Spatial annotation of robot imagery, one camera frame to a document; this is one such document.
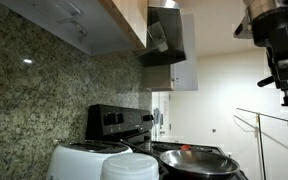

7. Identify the robot arm silver black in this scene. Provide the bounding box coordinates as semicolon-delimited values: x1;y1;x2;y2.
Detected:
233;0;288;106

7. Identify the black range hood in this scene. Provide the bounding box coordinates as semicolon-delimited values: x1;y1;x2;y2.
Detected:
134;0;186;66

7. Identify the orange square lid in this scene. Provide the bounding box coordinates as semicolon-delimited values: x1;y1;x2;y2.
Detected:
180;145;191;151

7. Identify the black stove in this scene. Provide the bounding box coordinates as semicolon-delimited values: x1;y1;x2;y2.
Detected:
85;104;249;180

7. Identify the white wipes container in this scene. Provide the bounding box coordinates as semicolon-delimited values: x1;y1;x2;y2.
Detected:
100;153;159;180

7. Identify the tripod light stand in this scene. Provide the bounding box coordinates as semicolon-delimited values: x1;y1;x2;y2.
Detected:
235;107;288;180

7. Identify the white toaster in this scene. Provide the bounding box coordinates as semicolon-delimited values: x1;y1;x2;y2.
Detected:
46;140;132;180

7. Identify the far upper cabinet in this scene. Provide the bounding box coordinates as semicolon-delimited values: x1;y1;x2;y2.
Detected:
143;14;198;92

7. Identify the grey upper cabinet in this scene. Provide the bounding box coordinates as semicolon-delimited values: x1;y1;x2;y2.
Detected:
0;0;148;56

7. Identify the steel frying pan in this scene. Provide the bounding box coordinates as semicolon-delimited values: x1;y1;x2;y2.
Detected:
119;139;241;178

